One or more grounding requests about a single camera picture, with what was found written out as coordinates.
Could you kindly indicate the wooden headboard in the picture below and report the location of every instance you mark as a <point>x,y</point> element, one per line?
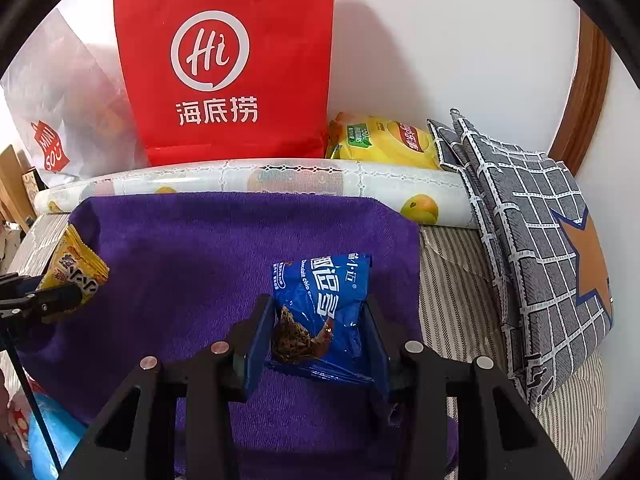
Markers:
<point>10,180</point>

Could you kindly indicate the white plastic shopping bag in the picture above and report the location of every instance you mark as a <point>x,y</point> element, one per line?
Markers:
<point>65,85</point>

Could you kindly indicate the rolled fruit print mat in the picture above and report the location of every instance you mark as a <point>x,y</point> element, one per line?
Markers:
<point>300,175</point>

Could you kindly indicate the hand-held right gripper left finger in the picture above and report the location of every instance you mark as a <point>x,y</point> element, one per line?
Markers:
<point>257,347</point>

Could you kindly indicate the yellow lemon print packet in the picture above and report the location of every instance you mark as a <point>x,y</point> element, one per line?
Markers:
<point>385,145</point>

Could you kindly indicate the red paper bag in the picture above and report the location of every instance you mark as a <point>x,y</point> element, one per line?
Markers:
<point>225,10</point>

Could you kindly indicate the grey checked star pillow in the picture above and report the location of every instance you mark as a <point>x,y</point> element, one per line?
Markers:
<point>530,240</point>

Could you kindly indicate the purple towel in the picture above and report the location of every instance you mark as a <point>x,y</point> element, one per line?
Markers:
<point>175,260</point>

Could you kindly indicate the light blue tissue pack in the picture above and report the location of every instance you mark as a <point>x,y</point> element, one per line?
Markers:
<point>55,435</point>

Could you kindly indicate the brown wooden door frame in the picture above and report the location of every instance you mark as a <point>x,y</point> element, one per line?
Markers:
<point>585,100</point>

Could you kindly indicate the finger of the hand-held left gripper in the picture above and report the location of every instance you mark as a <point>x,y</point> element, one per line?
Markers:
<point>55,302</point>
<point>20,285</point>

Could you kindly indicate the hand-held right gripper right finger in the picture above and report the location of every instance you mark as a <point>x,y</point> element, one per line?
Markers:
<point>377,352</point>

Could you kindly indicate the striped bed mattress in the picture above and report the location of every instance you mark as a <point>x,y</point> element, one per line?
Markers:
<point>450,285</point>

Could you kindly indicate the orange snack packet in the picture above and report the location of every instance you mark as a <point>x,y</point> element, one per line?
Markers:
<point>70,260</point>

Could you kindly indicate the dark framed picture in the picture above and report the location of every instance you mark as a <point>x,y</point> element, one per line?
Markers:
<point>31,182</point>

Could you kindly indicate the blue cookie snack packet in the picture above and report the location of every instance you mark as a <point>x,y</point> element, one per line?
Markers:
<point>320,290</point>

